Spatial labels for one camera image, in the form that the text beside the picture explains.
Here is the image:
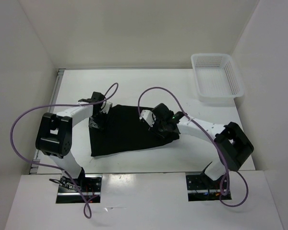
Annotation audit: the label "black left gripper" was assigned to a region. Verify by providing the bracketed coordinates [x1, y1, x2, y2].
[88, 109, 110, 133]

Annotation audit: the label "black shorts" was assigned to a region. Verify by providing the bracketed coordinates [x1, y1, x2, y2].
[89, 105, 180, 157]

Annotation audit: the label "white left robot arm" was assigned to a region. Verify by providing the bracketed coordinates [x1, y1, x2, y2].
[36, 92, 112, 192]

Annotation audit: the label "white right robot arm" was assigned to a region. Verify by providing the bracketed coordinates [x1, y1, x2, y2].
[140, 103, 254, 188]

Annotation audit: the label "white plastic basket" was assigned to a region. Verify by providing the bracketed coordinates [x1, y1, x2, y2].
[191, 53, 244, 103]

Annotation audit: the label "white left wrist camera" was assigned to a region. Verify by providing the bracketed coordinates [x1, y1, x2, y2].
[100, 102, 113, 114]

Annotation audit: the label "aluminium frame rail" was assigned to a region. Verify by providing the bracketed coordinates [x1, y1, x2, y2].
[30, 69, 66, 174]

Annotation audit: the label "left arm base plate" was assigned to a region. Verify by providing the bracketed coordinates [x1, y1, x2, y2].
[50, 175, 102, 204]

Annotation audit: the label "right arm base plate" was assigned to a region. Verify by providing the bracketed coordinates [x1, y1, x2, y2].
[185, 172, 231, 202]

